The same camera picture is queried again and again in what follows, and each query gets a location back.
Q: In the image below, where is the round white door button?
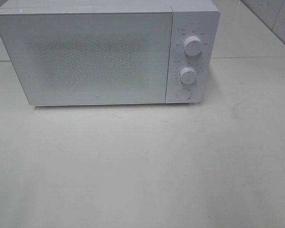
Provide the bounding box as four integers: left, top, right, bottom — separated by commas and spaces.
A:
177, 89, 191, 101

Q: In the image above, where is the white round knob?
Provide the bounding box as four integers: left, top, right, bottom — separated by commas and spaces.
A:
180, 67, 197, 85
183, 34, 203, 57

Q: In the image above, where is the white microwave door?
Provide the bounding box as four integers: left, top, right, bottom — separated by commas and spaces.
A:
0, 12, 172, 106

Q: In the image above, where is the white microwave oven body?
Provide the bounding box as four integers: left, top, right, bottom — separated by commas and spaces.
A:
0, 0, 220, 105

